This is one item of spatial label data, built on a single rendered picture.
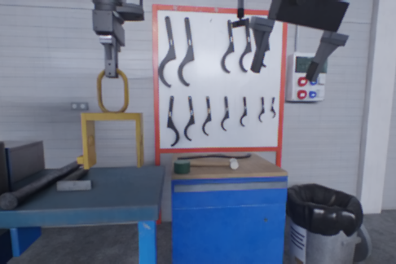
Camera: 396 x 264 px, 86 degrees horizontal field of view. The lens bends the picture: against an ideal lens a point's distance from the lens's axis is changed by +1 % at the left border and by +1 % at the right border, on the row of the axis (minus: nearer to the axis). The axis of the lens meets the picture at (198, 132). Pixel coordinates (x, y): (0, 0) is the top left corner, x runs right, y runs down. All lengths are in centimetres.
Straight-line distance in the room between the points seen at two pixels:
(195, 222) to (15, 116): 221
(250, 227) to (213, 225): 23
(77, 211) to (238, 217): 98
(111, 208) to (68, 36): 226
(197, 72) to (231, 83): 40
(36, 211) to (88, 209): 13
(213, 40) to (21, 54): 197
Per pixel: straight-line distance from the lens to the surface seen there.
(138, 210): 65
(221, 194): 133
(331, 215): 175
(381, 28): 345
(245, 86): 250
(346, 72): 318
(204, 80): 240
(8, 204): 77
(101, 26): 62
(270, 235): 156
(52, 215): 72
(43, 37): 282
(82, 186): 81
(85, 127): 65
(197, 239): 145
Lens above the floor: 133
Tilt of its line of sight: 6 degrees down
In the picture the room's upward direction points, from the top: straight up
